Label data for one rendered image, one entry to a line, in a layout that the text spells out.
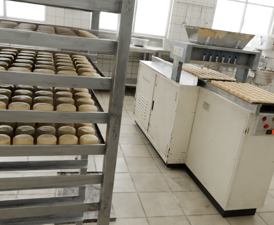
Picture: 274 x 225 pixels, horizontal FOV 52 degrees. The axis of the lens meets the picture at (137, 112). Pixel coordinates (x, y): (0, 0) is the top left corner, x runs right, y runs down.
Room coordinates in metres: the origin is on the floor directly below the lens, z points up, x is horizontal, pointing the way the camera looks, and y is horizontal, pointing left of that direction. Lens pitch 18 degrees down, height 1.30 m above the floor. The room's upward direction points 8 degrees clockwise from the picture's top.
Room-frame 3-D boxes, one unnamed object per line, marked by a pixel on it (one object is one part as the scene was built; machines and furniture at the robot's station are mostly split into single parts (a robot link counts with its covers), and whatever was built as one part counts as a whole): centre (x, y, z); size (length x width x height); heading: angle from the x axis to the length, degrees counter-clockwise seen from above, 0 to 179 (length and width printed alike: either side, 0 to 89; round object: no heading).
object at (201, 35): (2.60, -0.62, 1.25); 0.56 x 0.29 x 0.14; 108
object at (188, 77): (2.99, -0.28, 0.88); 1.28 x 0.01 x 0.07; 18
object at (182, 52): (2.60, -0.62, 1.01); 0.72 x 0.33 x 0.34; 108
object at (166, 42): (5.23, -0.38, 0.98); 0.20 x 0.14 x 0.20; 55
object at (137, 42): (5.24, 0.12, 0.94); 0.33 x 0.33 x 0.12
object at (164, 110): (3.06, -0.48, 0.42); 1.28 x 0.72 x 0.84; 18
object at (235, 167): (2.12, -0.78, 0.45); 0.70 x 0.34 x 0.90; 18
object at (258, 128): (1.78, -0.89, 0.77); 0.24 x 0.04 x 0.14; 108
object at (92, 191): (1.81, 0.32, 0.01); 0.60 x 0.40 x 0.03; 16
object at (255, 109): (2.67, -0.45, 0.87); 2.01 x 0.03 x 0.07; 18
